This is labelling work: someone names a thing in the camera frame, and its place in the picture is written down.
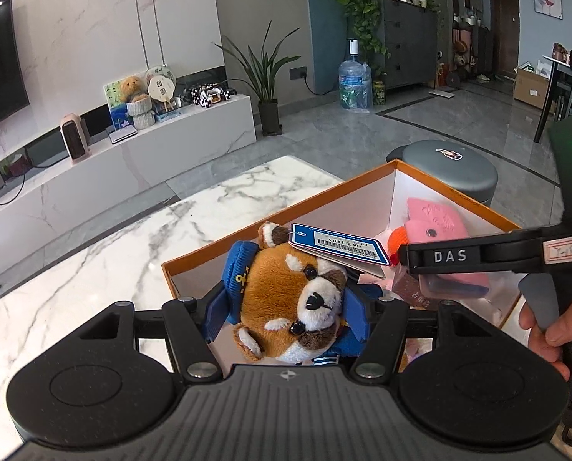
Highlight grey drawer cabinet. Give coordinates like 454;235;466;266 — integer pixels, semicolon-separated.
382;0;438;90

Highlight pink space heater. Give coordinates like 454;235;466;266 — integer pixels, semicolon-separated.
60;113;91;160

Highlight long leaf potted plant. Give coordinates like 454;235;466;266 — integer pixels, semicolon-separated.
214;22;301;136

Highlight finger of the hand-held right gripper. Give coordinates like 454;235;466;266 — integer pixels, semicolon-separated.
397;228;541;278

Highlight red panda plush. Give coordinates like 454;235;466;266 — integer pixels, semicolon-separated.
225;221;392;365

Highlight white marble tv console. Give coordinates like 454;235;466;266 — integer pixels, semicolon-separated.
0;93;258;279

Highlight orange cardboard box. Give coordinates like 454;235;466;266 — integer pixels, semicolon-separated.
162;158;527;375

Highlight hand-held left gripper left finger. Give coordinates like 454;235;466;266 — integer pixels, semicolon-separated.
75;282;230;385

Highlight black white checkered toys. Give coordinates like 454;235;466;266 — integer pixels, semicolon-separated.
182;83;239;106

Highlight shelf with toys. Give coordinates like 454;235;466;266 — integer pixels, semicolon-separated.
451;14;491;82

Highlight small red pot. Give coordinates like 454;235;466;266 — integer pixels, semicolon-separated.
7;154;30;177

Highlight brown wooden door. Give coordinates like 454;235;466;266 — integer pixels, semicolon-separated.
490;0;519;78

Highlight blue water jug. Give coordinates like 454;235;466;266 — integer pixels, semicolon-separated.
338;38;373;111

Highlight grey round stool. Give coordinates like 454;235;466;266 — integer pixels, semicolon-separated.
386;140;499;207

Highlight white paper fan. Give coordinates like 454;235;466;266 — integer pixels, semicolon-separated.
148;79;176;112

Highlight brown cardboard box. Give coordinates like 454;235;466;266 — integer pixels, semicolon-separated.
513;60;555;109

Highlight black television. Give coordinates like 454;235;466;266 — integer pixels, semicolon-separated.
0;0;30;138

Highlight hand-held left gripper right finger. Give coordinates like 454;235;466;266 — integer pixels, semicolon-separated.
345;283;501;383

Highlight green blue picture panel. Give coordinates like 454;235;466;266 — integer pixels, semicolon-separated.
104;79;138;130

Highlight teddy bear in knit basket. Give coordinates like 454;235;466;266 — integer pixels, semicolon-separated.
120;76;153;130

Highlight pink card wallet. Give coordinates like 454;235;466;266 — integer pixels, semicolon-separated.
391;197;491;301

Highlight orange crochet fruit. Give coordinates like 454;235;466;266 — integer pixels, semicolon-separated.
386;227;409;266

